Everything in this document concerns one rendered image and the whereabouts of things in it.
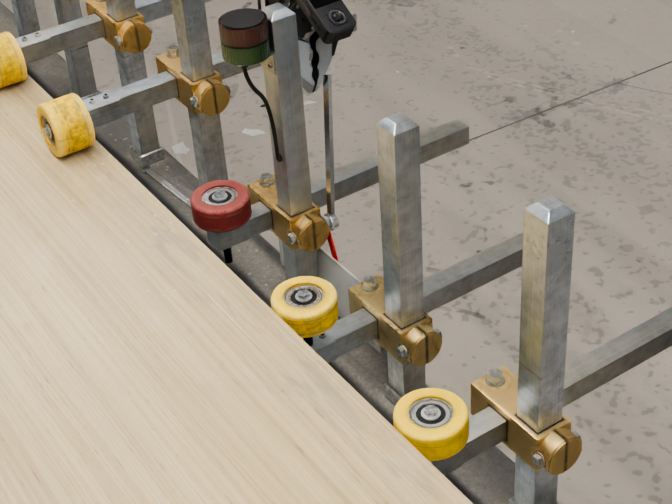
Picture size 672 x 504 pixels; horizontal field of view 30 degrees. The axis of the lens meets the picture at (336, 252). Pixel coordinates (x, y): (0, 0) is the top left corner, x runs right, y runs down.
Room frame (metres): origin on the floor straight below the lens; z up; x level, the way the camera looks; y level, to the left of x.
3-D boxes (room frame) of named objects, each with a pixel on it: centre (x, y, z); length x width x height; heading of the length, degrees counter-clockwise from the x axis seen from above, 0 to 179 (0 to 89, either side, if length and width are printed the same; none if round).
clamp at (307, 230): (1.43, 0.06, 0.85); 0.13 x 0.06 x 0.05; 31
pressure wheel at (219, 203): (1.40, 0.15, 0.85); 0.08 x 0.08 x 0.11
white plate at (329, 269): (1.40, 0.01, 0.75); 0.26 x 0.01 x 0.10; 31
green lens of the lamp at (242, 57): (1.39, 0.09, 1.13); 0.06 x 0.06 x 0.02
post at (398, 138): (1.20, -0.08, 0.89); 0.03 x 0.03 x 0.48; 31
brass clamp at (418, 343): (1.22, -0.07, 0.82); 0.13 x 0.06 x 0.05; 31
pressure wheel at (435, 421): (0.96, -0.09, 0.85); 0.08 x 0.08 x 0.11
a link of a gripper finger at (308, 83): (1.51, 0.04, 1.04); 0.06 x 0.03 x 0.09; 31
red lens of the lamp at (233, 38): (1.39, 0.09, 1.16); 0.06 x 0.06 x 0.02
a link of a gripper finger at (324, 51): (1.53, 0.01, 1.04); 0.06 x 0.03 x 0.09; 31
